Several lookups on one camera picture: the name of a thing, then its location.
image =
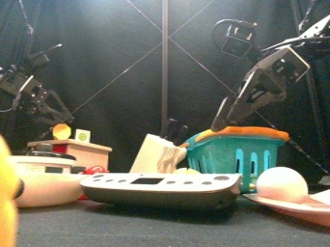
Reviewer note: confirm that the yellow toy corn piece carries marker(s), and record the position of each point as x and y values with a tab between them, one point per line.
6	199

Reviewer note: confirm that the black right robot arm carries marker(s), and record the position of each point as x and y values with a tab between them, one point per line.
315	32

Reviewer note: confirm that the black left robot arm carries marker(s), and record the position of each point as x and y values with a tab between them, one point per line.
40	58

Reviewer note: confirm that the orange yellow toy piece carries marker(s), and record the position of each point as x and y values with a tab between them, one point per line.
61	131

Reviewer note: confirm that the small white green card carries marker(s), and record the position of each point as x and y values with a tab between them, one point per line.
81	135

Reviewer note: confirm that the teal basket orange rim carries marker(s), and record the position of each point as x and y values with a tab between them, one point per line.
219	154

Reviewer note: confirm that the toy pot black lid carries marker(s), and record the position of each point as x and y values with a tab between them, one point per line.
38	159

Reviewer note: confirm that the wooden toy stove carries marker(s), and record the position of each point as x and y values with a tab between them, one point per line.
88	154

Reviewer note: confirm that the red toy food piece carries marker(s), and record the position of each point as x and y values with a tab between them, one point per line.
94	170

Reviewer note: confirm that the lime green toy fruit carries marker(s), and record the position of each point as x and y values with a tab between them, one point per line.
185	171

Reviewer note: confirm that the white bowl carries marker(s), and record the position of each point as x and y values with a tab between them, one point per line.
46	189

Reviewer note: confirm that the white toy egg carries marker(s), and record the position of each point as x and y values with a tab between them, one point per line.
280	185

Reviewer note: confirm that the white grey kitchen scale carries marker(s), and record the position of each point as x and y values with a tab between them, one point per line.
163	189

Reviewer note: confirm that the white flat toy slice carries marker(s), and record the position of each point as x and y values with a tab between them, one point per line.
320	197

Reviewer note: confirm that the pink tray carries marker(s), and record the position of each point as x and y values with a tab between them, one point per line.
296	209

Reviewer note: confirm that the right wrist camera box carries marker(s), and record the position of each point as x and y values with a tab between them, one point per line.
236	45

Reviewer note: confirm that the grey frame pole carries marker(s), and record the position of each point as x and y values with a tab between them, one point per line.
164	64

